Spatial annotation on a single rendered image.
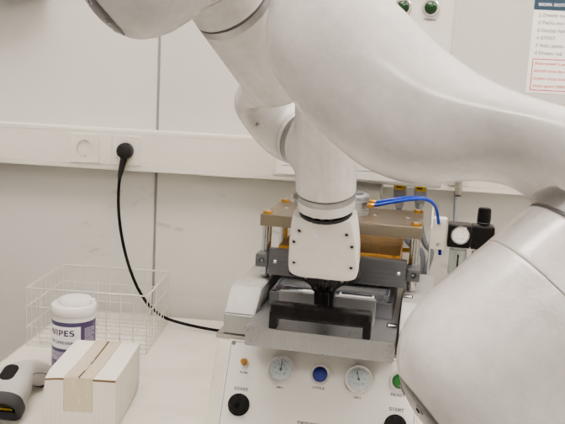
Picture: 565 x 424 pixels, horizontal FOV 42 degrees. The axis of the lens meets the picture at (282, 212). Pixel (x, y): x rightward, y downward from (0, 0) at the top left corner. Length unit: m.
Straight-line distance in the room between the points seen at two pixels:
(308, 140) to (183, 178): 0.89
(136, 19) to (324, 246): 0.54
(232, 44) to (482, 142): 0.40
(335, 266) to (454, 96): 0.61
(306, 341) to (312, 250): 0.14
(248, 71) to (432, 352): 0.48
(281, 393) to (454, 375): 0.75
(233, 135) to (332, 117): 1.24
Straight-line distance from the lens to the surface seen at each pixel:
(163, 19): 0.58
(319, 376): 1.14
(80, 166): 1.82
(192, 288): 1.85
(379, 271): 1.21
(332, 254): 1.04
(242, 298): 1.19
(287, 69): 0.51
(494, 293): 0.43
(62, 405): 1.29
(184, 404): 1.38
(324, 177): 0.96
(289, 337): 1.09
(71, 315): 1.46
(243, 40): 0.81
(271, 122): 1.01
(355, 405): 1.15
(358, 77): 0.48
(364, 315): 1.06
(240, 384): 1.17
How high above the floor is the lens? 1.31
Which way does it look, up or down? 9 degrees down
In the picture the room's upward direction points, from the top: 3 degrees clockwise
